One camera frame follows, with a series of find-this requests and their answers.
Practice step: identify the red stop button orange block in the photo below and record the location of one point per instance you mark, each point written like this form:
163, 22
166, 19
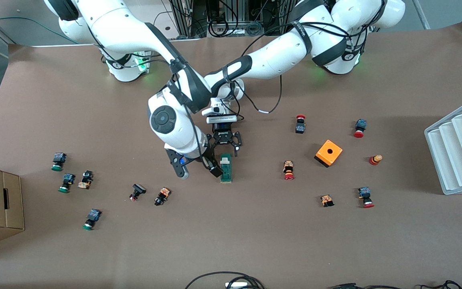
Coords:
288, 168

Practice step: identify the black selector switch orange block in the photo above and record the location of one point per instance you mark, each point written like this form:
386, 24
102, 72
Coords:
163, 195

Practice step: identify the black flat square button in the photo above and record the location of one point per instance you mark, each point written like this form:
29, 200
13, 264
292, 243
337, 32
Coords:
138, 188

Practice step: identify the red yellow button head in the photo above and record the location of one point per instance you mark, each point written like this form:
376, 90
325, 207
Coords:
375, 159

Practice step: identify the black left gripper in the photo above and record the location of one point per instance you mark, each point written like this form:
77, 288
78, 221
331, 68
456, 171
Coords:
223, 137

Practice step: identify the orange contact block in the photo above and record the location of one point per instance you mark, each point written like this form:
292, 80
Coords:
327, 200

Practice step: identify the beige black switch block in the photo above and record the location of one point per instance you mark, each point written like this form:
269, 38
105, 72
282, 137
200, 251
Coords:
86, 180

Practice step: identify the white slotted rack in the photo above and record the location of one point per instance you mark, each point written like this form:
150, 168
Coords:
455, 152

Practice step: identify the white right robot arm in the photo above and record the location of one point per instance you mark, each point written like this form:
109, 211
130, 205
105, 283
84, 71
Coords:
110, 20

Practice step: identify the red mushroom button blue block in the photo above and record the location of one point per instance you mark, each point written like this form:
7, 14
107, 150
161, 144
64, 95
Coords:
360, 126
364, 194
300, 128

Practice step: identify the green mushroom button blue block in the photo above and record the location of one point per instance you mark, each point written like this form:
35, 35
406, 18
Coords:
67, 180
93, 215
58, 159

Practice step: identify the orange button box with hole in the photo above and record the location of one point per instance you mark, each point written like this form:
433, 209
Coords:
329, 158

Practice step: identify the white panel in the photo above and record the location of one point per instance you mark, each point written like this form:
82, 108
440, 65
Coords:
163, 16

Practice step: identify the white plug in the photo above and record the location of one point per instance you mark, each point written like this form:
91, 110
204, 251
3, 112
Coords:
237, 285

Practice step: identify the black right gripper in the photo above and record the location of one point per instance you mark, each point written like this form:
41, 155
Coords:
211, 163

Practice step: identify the green load switch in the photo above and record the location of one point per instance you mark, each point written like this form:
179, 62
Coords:
227, 173

